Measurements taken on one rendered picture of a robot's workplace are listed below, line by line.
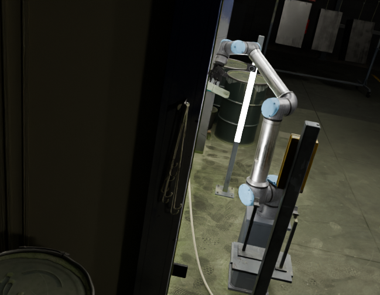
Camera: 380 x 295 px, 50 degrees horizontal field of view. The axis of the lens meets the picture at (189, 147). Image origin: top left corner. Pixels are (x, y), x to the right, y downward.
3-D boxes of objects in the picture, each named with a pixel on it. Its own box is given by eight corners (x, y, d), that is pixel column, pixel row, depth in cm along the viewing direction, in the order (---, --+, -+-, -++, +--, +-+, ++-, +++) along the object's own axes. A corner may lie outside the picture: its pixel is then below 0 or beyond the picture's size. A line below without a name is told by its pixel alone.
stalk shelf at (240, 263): (231, 270, 209) (232, 268, 209) (233, 243, 230) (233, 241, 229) (291, 283, 208) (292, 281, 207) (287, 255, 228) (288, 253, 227)
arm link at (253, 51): (308, 106, 253) (257, 38, 289) (293, 107, 247) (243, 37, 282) (298, 119, 261) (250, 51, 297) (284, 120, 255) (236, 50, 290)
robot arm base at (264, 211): (280, 207, 299) (283, 195, 295) (282, 222, 282) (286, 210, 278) (254, 202, 300) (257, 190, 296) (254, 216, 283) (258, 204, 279)
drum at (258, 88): (210, 127, 593) (222, 67, 556) (248, 131, 603) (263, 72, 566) (218, 144, 541) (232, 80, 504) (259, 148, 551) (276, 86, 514)
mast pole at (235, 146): (222, 192, 431) (259, 35, 362) (222, 189, 436) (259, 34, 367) (226, 193, 431) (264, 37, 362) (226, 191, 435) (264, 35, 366)
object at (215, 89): (212, 91, 308) (232, 92, 289) (211, 97, 308) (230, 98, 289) (160, 66, 280) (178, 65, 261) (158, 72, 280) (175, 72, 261)
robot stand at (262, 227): (266, 270, 331) (287, 205, 304) (267, 298, 303) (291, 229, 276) (229, 262, 333) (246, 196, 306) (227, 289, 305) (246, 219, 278)
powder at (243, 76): (223, 69, 556) (223, 69, 555) (261, 75, 565) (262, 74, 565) (232, 82, 508) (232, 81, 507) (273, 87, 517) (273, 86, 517)
